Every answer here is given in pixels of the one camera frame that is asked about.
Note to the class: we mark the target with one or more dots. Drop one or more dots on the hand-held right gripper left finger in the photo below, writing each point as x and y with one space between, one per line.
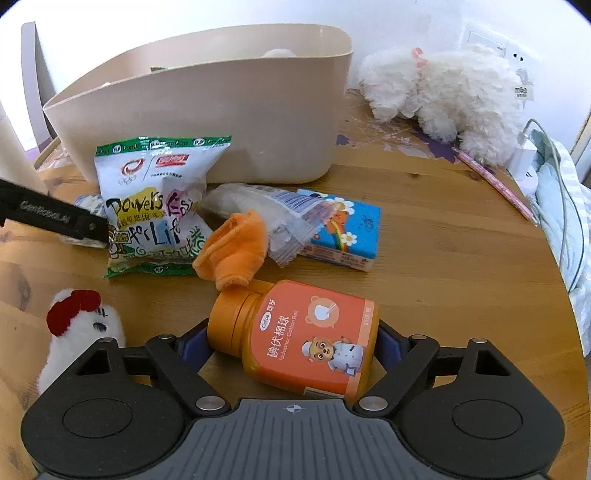
191 345

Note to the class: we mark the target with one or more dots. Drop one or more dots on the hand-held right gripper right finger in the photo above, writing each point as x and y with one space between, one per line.
392 342

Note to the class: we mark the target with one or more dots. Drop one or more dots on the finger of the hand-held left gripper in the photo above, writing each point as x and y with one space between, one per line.
46 210

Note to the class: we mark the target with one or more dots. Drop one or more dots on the orange cotton ball bottle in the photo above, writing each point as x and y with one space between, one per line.
304 341

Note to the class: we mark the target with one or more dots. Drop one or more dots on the green and white snack bag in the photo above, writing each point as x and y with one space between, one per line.
147 207

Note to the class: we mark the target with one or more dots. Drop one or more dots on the beige plastic storage bin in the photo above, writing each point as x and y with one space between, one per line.
258 120

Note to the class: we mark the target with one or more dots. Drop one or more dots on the wooden desktop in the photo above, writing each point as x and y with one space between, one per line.
438 286

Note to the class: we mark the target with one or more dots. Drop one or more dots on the blue printed packet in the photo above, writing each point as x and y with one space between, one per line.
90 203

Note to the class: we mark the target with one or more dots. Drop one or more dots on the tan cardboard piece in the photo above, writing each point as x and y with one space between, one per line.
48 154

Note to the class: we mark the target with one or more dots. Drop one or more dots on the white thermos bottle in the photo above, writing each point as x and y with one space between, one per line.
21 152

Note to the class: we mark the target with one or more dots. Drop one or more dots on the orange cloth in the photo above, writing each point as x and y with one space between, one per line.
235 258

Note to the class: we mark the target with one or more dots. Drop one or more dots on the white plush toy red comb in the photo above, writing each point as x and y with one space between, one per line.
78 332

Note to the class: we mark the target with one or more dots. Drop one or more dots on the blue cartoon tissue pack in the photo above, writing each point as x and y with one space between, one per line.
351 230

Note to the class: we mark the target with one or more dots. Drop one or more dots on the clear plastic bag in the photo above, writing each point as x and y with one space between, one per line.
286 217

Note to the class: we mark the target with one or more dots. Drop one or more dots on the pink pencil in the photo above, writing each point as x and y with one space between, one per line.
496 182

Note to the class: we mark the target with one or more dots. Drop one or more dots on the light blue cloth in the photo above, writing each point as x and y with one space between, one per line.
554 217

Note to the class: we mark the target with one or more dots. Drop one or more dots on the white charger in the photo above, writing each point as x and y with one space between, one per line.
524 161

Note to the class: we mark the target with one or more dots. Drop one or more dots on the white fluffy plush dog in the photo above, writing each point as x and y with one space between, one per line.
457 92

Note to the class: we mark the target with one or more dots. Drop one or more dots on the white wall socket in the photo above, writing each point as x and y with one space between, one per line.
498 46

